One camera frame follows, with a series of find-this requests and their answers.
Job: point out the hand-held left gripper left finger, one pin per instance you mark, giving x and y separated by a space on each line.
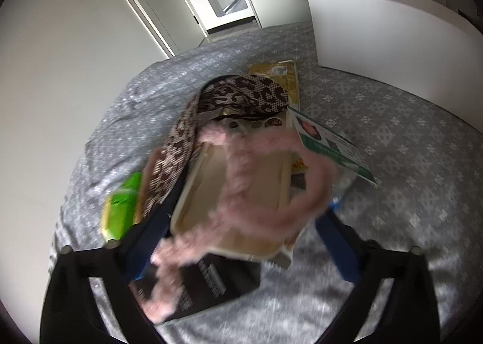
147 253

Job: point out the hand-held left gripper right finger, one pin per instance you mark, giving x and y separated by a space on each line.
339 249

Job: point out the green yellow snack packet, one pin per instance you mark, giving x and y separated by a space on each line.
120 212

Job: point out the beige plastic tray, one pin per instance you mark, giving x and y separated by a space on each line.
260 178

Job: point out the leopard print fabric band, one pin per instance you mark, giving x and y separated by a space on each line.
241 93

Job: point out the black booklet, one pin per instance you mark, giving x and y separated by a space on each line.
222 280

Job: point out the green white card packet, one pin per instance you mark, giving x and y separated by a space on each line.
332 147

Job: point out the grey patterned bedsheet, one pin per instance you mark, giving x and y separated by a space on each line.
396 162

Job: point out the yellow flat packet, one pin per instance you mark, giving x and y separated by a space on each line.
286 79

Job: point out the white open box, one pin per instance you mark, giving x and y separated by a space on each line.
377 34

